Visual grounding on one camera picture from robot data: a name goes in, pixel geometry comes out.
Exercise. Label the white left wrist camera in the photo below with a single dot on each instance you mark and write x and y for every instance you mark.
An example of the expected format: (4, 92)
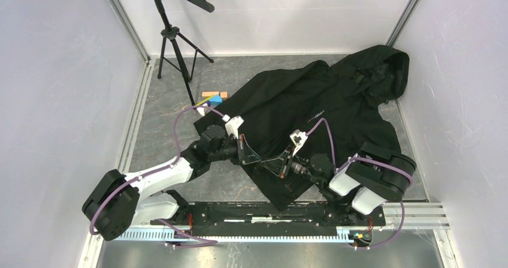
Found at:
(232, 125)

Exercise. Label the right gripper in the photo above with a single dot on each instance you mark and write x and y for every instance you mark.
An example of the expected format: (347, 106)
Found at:
(276, 165)

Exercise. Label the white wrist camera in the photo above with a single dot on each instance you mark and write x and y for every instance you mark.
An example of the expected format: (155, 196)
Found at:
(232, 125)
(298, 138)

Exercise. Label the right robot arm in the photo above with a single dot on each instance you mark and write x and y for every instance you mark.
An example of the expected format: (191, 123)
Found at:
(368, 179)

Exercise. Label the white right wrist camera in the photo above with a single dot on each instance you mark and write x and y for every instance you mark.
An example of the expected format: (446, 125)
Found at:
(298, 138)

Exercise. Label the black hooded jacket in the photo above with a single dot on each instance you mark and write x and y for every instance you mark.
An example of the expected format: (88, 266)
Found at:
(338, 104)

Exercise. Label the blue wooden block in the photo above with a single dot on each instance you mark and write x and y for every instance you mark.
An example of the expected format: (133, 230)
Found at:
(215, 100)

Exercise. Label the black music stand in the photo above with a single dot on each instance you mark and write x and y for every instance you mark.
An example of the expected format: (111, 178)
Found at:
(171, 33)

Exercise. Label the orange wooden block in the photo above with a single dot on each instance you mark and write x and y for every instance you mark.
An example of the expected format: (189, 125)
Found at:
(207, 94)

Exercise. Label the white purple toy piece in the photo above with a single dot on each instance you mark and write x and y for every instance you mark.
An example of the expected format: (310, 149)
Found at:
(203, 108)

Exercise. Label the yellow green stick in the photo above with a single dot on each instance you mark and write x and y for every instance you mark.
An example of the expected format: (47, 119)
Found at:
(203, 101)

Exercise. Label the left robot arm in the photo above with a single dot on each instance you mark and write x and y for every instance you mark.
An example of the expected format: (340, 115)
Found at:
(122, 200)

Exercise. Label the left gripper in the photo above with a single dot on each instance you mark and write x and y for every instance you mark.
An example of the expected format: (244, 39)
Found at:
(249, 159)

